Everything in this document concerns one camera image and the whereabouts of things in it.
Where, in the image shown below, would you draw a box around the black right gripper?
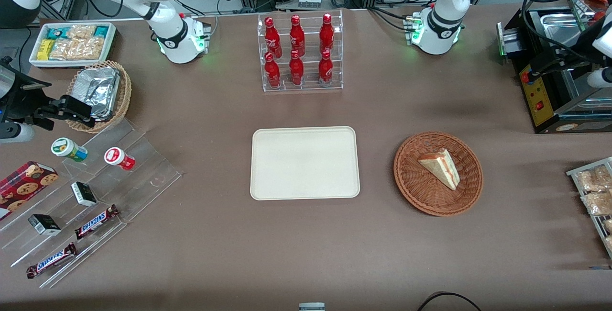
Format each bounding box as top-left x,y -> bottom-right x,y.
0,60 -> 95,130

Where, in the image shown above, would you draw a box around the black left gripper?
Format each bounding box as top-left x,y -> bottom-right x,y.
528,13 -> 612,82

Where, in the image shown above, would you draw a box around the triangular sandwich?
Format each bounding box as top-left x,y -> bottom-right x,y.
417,148 -> 461,191

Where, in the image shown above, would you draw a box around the light wicker basket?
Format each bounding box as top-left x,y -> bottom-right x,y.
66,60 -> 132,134

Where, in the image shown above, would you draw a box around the brown round wicker basket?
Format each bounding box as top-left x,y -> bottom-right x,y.
393,131 -> 484,217

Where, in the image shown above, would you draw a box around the cream rectangular tray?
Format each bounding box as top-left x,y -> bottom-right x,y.
250,126 -> 361,201

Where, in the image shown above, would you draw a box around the steel food pan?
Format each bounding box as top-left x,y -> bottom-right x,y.
539,11 -> 591,46

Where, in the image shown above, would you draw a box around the green lid yogurt cup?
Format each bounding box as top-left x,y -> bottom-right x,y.
51,137 -> 88,163

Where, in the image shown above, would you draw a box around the silver foil packets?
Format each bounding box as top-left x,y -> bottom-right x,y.
71,66 -> 121,121

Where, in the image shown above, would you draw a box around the black hot food display machine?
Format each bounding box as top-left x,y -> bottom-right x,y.
496,0 -> 612,134

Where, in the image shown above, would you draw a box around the yellow snack pack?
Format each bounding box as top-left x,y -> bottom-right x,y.
37,39 -> 56,61

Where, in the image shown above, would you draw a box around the large clear cookie bag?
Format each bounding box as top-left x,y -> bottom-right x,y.
49,37 -> 106,61

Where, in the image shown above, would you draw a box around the red lid yogurt cup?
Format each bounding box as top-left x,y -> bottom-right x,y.
104,147 -> 136,171

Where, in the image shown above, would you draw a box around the small clear cookie bag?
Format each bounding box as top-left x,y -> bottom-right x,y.
67,24 -> 97,40

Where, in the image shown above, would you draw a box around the white rectangular snack bin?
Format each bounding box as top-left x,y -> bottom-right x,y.
29,22 -> 118,70

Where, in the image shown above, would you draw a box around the red plaid cookie box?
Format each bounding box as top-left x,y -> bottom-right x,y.
0,160 -> 59,221

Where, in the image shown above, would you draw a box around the small black carton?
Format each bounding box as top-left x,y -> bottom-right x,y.
71,181 -> 98,207
28,213 -> 62,236

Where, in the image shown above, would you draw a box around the clear acrylic stepped display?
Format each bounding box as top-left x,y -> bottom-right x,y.
0,117 -> 183,289

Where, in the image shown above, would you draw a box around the Snickers chocolate bar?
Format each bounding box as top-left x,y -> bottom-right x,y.
26,243 -> 77,279
74,204 -> 120,240

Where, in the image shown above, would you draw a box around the red cola bottle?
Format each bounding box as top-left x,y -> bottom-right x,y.
319,13 -> 335,55
288,50 -> 305,87
289,14 -> 306,58
264,17 -> 283,59
264,52 -> 282,89
318,50 -> 334,86

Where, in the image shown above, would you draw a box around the clear acrylic bottle rack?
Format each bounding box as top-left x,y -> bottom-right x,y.
257,9 -> 344,93

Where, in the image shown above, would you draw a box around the grey wire tray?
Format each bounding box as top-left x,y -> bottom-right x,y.
566,156 -> 612,260

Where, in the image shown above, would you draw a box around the black floor cable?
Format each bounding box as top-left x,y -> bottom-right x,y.
416,291 -> 483,311

